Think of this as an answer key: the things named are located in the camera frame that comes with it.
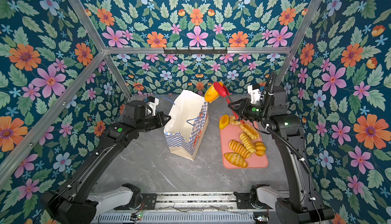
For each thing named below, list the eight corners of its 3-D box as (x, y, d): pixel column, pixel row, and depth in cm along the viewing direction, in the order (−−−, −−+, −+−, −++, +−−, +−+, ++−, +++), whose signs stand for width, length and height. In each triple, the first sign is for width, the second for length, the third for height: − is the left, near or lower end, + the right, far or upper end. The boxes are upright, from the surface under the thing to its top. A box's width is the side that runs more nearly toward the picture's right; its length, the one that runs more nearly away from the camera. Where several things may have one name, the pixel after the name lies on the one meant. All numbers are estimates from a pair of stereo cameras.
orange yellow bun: (219, 129, 102) (219, 126, 99) (218, 116, 108) (218, 114, 106) (229, 129, 102) (229, 126, 99) (228, 116, 108) (228, 114, 106)
